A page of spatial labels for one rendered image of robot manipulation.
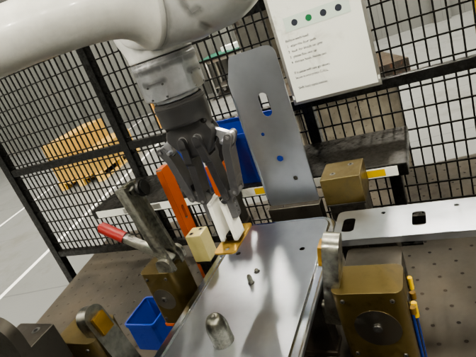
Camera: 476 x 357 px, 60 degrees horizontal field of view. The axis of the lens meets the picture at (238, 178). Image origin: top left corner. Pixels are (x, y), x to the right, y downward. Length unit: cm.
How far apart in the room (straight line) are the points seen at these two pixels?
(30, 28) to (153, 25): 10
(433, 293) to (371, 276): 50
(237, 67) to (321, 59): 30
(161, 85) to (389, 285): 39
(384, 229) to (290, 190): 24
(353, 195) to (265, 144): 21
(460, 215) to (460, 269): 39
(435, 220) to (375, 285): 23
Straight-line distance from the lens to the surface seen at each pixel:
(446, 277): 111
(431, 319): 101
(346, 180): 83
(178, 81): 55
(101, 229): 80
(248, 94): 84
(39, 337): 63
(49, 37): 39
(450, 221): 75
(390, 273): 58
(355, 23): 105
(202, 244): 79
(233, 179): 60
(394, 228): 75
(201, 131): 58
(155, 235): 72
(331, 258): 54
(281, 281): 69
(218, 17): 39
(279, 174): 89
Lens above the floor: 140
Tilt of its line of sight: 20 degrees down
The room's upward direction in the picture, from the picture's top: 20 degrees counter-clockwise
